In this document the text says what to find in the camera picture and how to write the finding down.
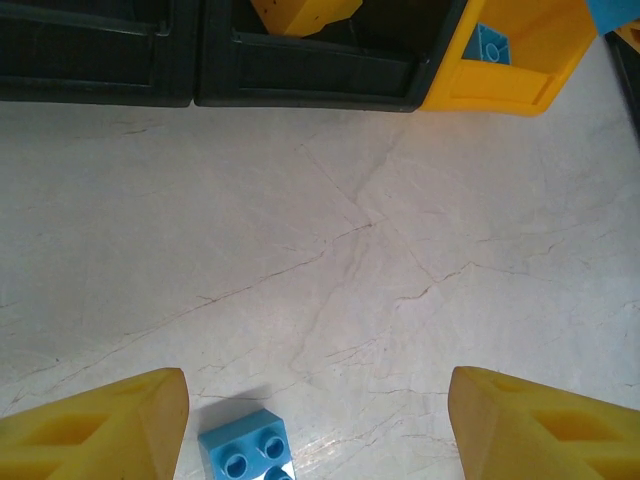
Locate yellow lego brick black specks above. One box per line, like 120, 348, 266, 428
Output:
248, 0, 364, 39

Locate black plastic bin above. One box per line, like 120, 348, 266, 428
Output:
193, 0, 471, 114
0, 0, 197, 109

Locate blue two-by-four lego brick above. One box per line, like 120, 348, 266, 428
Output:
197, 407, 296, 480

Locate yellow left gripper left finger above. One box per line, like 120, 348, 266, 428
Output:
0, 368, 190, 480

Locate yellow plastic bin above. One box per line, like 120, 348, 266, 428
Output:
418, 0, 600, 119

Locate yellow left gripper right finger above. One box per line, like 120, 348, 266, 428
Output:
448, 366, 640, 480

